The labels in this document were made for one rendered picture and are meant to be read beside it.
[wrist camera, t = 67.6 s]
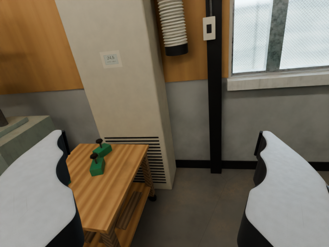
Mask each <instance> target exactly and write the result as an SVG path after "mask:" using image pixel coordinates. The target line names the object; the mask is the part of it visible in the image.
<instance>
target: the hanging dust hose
mask: <svg viewBox="0 0 329 247"><path fill-rule="evenodd" d="M157 2H159V3H158V5H159V7H158V8H159V9H160V10H159V12H160V13H159V14H160V15H161V16H160V18H161V19H160V21H162V22H161V24H162V25H161V27H163V28H162V30H163V31H162V33H164V34H163V36H164V37H163V38H164V41H165V42H164V44H165V46H164V48H165V54H166V56H177V55H183V54H186V53H188V42H187V41H186V40H187V38H186V37H187V36H186V30H185V28H186V27H185V25H186V24H184V23H185V21H184V19H185V18H184V15H183V14H184V11H183V10H184V9H183V8H182V7H183V5H182V4H183V2H182V0H157Z"/></svg>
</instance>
